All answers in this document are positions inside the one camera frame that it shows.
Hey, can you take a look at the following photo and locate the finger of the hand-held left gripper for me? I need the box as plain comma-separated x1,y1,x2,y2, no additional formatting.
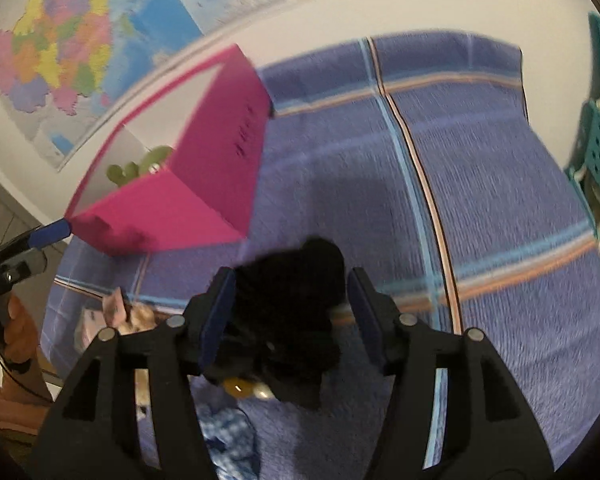
0,217,74,262

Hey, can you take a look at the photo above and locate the colourful wall map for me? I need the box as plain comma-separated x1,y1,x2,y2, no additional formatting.
0,0,298,173

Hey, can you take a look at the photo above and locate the black plush toy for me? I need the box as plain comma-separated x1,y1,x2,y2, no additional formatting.
202,236,348,408

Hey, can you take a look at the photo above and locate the blue plaid blanket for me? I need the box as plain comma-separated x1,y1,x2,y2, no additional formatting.
40,30,600,480

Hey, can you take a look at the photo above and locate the pink plush toy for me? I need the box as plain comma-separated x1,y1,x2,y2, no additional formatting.
75,285,158,421

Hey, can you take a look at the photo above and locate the person's left hand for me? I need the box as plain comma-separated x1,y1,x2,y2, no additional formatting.
0,295,46,403

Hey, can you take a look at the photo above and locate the blue gingham scrunchie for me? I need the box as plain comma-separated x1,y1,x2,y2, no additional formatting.
195,400,258,477

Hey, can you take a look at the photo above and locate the green plush toy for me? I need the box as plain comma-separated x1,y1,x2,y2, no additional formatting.
105,145,176,188

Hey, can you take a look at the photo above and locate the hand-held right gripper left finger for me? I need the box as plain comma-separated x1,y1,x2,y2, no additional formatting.
30,266,237,480

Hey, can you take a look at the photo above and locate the pink cardboard box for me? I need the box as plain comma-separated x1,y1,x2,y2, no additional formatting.
64,44,276,258

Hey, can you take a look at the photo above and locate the person's left forearm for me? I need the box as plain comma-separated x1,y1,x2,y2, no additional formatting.
0,385,51,432

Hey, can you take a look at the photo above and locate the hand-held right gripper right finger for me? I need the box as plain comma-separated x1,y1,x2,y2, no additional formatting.
346,266,554,480

